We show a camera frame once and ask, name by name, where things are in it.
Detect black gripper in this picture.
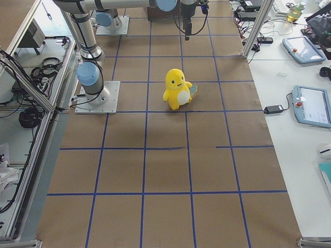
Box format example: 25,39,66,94
180,0,194,41

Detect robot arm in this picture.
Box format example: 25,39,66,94
54,0,165,104
95,1,198,40

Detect dark wooden drawer cabinet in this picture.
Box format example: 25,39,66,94
143,6,180,21

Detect yellow plush dinosaur toy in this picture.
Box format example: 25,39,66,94
163,69,198,111

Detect yellow drink bottle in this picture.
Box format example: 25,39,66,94
286,2,306,23

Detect black adapter on table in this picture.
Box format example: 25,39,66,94
263,105,284,115

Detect upper teach pendant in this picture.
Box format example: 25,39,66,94
282,36,326,64

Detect teach pendant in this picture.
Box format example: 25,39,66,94
282,36,326,64
292,85,330,129

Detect lower teach pendant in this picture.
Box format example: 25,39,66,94
292,85,330,129

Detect grey control box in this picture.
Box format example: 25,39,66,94
18,19,46,55

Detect aluminium frame post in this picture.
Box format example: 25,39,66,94
242,0,274,58

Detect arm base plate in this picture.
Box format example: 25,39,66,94
96,15,130,36
74,81,121,114

